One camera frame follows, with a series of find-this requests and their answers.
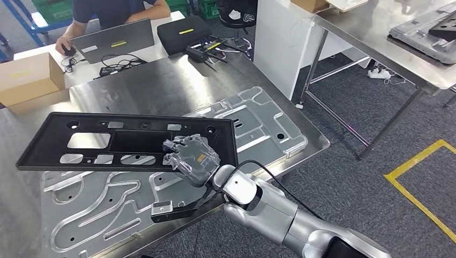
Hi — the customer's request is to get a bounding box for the black office chair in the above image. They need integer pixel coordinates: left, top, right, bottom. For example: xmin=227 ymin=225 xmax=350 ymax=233
xmin=216 ymin=0 xmax=258 ymax=29

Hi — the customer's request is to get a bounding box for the blue metal frame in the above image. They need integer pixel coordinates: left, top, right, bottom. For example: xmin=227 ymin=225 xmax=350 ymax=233
xmin=0 ymin=0 xmax=97 ymax=63

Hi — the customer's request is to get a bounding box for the cardboard box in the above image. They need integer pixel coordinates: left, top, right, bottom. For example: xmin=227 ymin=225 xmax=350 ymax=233
xmin=290 ymin=0 xmax=330 ymax=14
xmin=0 ymin=52 xmax=67 ymax=108

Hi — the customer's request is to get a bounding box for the green plastic crate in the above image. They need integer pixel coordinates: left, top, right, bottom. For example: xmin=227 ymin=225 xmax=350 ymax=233
xmin=166 ymin=0 xmax=191 ymax=17
xmin=32 ymin=0 xmax=74 ymax=25
xmin=197 ymin=0 xmax=220 ymax=20

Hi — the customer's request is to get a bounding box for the person's right hand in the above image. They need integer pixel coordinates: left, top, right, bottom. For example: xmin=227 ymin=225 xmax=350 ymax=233
xmin=55 ymin=35 xmax=77 ymax=56

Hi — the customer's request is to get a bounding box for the black plastic panel part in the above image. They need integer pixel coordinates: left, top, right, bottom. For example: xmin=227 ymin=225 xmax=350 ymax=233
xmin=428 ymin=12 xmax=456 ymax=41
xmin=16 ymin=112 xmax=239 ymax=173

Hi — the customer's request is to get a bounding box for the black power adapter cable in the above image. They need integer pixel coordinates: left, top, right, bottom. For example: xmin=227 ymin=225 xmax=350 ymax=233
xmin=93 ymin=54 xmax=148 ymax=80

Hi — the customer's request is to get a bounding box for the white power strip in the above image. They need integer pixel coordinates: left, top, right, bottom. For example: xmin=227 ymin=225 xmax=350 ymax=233
xmin=367 ymin=67 xmax=391 ymax=80

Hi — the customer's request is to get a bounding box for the white desk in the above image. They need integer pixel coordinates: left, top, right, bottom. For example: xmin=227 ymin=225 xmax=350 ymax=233
xmin=13 ymin=10 xmax=186 ymax=90

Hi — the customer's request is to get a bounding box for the white flat tray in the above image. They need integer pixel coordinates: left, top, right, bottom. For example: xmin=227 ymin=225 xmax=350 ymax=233
xmin=324 ymin=0 xmax=369 ymax=13

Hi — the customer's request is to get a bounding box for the black mouse cable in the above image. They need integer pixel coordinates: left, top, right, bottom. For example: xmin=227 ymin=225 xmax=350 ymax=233
xmin=60 ymin=55 xmax=86 ymax=74

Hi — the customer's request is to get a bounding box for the person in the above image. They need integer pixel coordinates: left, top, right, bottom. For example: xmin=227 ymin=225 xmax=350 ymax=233
xmin=55 ymin=0 xmax=172 ymax=56

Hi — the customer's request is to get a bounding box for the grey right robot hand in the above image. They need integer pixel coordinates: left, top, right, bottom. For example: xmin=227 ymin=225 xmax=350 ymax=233
xmin=162 ymin=133 xmax=222 ymax=188

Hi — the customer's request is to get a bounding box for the white cabinet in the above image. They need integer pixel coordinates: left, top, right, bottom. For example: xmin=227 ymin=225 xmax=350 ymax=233
xmin=253 ymin=0 xmax=371 ymax=101

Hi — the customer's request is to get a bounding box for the black camera bracket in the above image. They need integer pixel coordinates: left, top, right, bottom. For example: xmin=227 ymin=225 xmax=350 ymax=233
xmin=151 ymin=187 xmax=215 ymax=224

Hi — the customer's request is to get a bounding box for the grey laptop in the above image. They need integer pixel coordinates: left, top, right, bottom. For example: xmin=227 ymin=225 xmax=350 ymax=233
xmin=70 ymin=18 xmax=155 ymax=65

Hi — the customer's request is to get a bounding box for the stamped metal plate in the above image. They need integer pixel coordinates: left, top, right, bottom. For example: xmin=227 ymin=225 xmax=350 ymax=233
xmin=388 ymin=2 xmax=456 ymax=65
xmin=40 ymin=86 xmax=309 ymax=258

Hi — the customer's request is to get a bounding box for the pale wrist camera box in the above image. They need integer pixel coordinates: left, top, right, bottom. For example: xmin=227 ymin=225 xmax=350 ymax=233
xmin=151 ymin=200 xmax=174 ymax=217

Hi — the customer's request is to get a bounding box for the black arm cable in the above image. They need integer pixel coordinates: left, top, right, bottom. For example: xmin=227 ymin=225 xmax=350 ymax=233
xmin=213 ymin=160 xmax=325 ymax=221

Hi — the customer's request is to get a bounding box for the black case yellow stripe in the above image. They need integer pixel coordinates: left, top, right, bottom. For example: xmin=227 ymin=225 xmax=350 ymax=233
xmin=157 ymin=15 xmax=213 ymax=56

